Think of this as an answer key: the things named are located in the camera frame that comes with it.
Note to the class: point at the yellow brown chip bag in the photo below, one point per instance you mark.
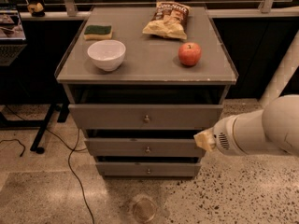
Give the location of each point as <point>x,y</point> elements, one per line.
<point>169,21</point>

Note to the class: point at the grey drawer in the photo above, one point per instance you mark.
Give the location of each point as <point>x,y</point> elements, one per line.
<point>155,169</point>
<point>146,117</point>
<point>140,147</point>

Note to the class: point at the green yellow sponge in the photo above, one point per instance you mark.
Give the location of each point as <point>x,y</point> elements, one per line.
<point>98,32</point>

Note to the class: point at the grey bottom drawer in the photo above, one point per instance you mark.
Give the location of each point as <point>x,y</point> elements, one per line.
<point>155,169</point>

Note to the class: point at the grey top drawer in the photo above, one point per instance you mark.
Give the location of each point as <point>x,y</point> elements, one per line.
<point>146,117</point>

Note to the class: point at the small yellow black object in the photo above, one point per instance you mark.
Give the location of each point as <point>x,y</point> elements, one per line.
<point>36,9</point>

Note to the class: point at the grey middle drawer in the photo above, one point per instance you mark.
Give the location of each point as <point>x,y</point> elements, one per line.
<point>140,147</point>

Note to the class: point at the white diagonal pillar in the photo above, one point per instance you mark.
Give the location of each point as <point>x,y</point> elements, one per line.
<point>283,74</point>

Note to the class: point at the black desk frame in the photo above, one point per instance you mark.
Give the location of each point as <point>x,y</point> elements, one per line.
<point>40,124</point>

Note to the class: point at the white ceramic bowl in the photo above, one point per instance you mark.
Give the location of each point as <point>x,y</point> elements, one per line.
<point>107,55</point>

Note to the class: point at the round floor drain cover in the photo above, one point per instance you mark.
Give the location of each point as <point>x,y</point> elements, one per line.
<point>143,210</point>

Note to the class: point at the laptop on desk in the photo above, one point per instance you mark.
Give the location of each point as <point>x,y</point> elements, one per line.
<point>12,36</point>

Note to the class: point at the grey drawer cabinet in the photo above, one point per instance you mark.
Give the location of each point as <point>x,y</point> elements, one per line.
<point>150,74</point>

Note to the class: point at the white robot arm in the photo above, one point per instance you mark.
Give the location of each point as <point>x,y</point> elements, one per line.
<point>273,130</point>

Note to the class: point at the red apple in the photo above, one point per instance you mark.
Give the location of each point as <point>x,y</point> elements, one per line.
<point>189,53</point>

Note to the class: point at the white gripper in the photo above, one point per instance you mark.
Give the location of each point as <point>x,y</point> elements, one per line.
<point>222,134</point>

